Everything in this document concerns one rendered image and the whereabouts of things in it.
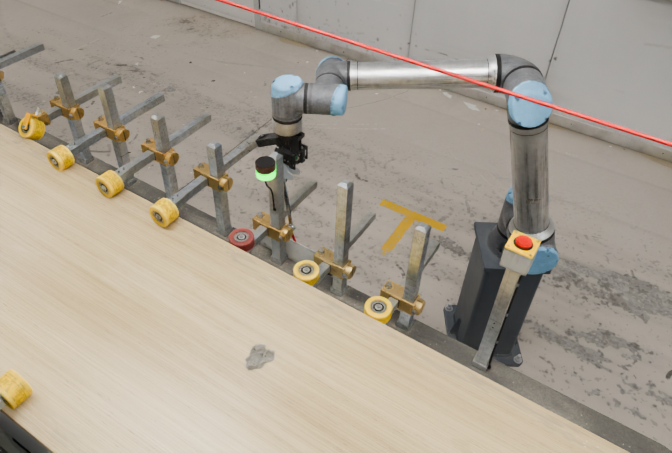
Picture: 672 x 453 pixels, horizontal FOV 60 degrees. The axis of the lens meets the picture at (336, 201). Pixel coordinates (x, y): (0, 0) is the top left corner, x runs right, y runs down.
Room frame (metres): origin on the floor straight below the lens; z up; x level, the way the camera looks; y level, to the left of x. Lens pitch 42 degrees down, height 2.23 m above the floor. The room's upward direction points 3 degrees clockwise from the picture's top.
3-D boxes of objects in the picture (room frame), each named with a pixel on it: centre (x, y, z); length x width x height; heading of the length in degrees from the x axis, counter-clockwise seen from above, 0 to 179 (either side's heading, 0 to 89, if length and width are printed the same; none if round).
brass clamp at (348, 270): (1.29, -0.01, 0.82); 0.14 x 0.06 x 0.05; 59
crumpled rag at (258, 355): (0.87, 0.19, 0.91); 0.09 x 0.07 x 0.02; 135
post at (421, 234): (1.15, -0.24, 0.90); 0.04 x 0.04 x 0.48; 59
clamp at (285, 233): (1.41, 0.21, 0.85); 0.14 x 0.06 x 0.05; 59
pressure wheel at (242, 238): (1.31, 0.30, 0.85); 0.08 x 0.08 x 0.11
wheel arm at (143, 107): (1.83, 0.86, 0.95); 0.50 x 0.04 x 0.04; 149
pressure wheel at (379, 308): (1.05, -0.14, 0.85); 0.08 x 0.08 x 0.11
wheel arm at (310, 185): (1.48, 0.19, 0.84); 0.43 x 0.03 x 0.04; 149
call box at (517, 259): (1.02, -0.46, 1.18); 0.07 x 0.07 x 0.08; 59
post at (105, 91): (1.79, 0.84, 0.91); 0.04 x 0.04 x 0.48; 59
